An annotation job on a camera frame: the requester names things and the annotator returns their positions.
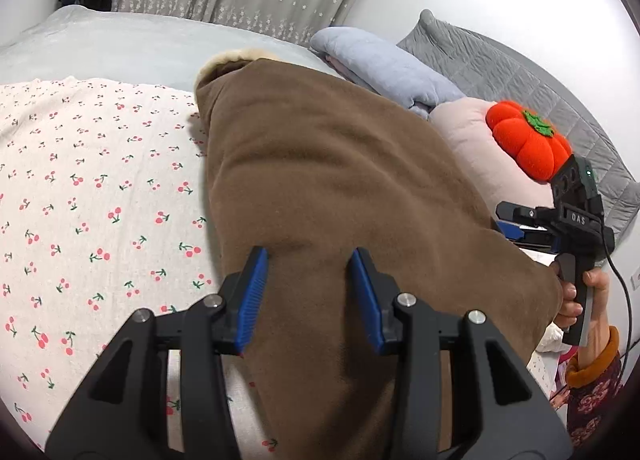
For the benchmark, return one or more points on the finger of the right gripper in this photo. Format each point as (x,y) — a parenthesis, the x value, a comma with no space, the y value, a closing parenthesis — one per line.
(510,231)

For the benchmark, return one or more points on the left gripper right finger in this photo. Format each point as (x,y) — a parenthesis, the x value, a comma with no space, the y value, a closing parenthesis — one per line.
(375,294)

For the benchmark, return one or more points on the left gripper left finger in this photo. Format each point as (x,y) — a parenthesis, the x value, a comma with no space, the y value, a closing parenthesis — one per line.
(243,292)

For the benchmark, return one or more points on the brown coat with fur collar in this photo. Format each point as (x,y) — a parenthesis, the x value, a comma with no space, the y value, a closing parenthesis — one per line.
(311,167)

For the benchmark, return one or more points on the right forearm patterned sleeve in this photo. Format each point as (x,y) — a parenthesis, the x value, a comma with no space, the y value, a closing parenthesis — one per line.
(591,390)

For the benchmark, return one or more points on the person's right hand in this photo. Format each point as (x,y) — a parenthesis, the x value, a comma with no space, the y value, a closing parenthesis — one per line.
(599,328)

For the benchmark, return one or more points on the orange pumpkin plush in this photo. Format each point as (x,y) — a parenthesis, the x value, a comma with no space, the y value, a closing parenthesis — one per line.
(532,142)

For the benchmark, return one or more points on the pink long pillow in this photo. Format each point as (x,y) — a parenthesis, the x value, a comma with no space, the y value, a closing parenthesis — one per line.
(496,176)

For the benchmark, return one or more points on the white quilted garment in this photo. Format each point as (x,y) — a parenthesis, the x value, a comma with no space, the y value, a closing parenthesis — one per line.
(552,341)

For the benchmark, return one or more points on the grey quilted pillow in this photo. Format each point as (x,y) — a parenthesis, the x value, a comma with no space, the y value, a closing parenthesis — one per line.
(486,69)

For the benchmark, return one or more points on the cherry print white sheet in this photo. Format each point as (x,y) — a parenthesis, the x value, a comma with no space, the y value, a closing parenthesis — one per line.
(103,211)

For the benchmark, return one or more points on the folded light blue blanket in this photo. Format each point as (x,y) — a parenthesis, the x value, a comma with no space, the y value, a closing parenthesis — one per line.
(387,70)

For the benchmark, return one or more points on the light grey bed cover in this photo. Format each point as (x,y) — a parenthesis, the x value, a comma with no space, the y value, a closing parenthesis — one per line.
(130,47)

